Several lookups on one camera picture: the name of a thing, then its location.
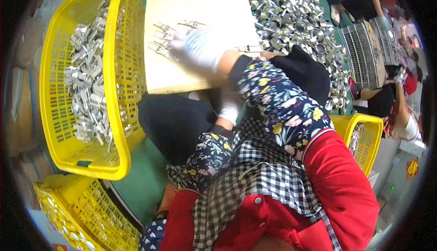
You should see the person's right hand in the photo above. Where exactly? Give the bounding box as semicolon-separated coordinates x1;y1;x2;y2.
169;28;229;78

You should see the person's left hand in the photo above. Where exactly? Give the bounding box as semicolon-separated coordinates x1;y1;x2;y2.
218;87;244;127

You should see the silver metal clip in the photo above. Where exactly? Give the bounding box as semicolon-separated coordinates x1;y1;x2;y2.
235;45;264;54
178;20;207;28
153;30;175;42
148;41;173;61
154;21;177;33

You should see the wooden work board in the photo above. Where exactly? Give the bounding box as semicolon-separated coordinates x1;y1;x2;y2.
143;0;264;95

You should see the black wrist band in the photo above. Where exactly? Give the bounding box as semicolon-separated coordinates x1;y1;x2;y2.
209;125;235;143
228;54;252;88

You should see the large yellow plastic basket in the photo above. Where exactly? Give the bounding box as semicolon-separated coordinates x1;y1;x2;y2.
39;0;147;181

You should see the pile of silver metal clips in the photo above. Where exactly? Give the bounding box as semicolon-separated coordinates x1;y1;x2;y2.
64;0;115;153

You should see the heap of silver metal rings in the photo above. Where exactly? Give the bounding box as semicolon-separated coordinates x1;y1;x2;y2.
244;0;353;112

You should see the brown cardboard box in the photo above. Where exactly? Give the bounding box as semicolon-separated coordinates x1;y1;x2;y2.
6;69;35;156

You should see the person's body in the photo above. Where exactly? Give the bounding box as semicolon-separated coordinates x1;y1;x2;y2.
159;116;380;251

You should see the grey plastic crate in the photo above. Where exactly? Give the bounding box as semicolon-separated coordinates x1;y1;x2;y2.
339;21;387;90
370;16;407;66

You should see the yellow basket with round caps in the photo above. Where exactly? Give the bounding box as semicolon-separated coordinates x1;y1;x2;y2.
33;174;142;251

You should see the blue patterned cloth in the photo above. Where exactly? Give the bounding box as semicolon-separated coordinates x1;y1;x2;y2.
139;218;168;251

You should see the small yellow plastic basket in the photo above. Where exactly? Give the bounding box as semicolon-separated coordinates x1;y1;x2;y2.
329;113;384;177

